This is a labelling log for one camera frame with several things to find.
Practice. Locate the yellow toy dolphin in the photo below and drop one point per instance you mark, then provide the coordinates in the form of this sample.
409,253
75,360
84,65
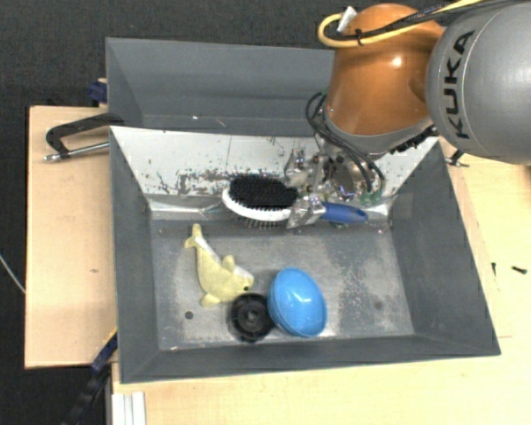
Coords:
217,277

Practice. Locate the small black screw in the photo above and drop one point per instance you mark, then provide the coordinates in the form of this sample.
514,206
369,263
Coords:
520,270

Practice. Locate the pale brown flat board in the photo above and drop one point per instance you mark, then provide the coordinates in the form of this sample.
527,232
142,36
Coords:
66,237

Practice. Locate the blue plastic egg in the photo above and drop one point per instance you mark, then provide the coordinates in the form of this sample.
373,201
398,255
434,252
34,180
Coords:
297,301

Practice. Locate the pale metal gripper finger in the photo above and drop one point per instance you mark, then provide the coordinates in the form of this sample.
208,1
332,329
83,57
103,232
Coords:
309,210
297,162

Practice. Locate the grey metal bin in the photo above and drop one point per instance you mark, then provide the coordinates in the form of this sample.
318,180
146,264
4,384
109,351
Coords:
363,281

